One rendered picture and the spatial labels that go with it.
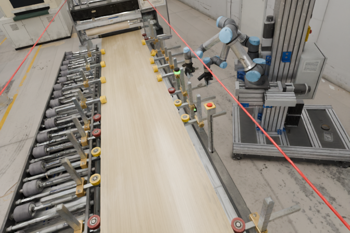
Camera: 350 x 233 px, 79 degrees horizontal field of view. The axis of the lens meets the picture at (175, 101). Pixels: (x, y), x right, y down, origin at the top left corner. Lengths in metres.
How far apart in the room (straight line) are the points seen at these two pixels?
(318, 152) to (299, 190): 0.46
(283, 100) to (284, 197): 1.03
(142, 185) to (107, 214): 0.28
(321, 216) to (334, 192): 0.32
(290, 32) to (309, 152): 1.31
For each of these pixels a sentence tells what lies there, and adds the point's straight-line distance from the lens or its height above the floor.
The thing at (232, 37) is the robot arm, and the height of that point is 1.53.
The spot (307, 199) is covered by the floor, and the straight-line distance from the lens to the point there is 2.70.
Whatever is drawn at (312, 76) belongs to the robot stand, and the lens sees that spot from 2.42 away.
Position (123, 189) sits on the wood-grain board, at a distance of 1.66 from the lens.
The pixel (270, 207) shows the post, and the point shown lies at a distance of 1.27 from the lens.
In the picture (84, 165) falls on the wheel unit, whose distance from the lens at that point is 2.03.
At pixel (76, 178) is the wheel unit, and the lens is 1.82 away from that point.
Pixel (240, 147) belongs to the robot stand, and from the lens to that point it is 2.66.
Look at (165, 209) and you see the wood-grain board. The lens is 1.51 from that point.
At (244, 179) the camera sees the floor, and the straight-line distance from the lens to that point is 2.67.
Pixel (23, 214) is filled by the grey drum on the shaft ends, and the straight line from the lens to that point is 2.02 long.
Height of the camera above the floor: 2.24
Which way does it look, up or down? 37 degrees down
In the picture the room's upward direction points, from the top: 9 degrees counter-clockwise
